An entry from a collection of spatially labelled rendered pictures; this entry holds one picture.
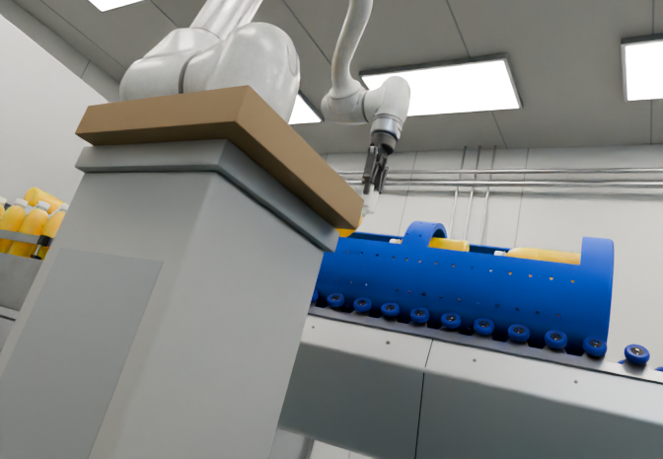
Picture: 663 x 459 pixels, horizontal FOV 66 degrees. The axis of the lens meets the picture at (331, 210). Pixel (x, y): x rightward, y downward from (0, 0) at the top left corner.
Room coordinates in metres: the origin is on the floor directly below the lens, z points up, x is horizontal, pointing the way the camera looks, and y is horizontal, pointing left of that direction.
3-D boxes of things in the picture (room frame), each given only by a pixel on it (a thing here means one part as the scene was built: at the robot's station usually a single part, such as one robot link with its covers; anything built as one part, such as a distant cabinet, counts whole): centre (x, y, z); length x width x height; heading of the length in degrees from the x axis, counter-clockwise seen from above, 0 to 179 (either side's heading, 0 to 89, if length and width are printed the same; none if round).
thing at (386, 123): (1.37, -0.10, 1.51); 0.09 x 0.09 x 0.06
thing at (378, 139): (1.37, -0.10, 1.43); 0.08 x 0.07 x 0.09; 152
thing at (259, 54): (0.83, 0.21, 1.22); 0.18 x 0.16 x 0.22; 58
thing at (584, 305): (1.33, -0.28, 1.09); 0.88 x 0.28 x 0.28; 62
